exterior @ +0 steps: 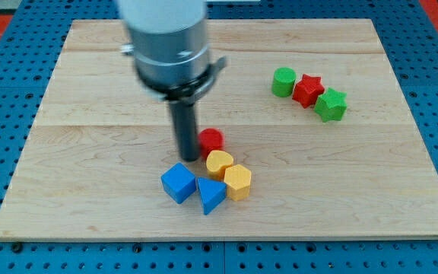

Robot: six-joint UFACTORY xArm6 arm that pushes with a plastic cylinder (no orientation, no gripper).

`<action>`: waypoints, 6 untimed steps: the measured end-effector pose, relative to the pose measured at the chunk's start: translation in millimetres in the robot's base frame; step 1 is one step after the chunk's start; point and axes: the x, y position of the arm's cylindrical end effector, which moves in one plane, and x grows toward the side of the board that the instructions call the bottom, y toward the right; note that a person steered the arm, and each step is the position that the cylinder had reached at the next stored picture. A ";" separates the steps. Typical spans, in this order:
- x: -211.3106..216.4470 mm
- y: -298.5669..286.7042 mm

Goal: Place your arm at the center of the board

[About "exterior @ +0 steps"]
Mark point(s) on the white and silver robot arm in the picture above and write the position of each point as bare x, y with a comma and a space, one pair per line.
169, 42

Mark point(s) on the wooden board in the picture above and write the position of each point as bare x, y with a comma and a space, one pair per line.
91, 166

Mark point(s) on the red cylinder block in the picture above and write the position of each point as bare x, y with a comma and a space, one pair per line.
210, 139

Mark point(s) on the yellow heart block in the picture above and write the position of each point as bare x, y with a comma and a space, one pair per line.
217, 162

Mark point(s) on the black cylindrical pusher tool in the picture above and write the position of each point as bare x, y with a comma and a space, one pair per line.
185, 129

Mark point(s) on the yellow hexagon block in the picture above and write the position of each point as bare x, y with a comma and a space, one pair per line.
238, 180

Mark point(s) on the blue triangle block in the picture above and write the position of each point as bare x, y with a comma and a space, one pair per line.
212, 193

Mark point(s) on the blue cube block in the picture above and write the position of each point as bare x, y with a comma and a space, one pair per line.
179, 183

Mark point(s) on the green cylinder block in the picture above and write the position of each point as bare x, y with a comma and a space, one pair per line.
283, 82

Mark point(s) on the red star block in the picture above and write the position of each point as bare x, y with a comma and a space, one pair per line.
307, 90

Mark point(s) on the green star block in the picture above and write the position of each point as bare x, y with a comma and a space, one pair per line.
331, 105

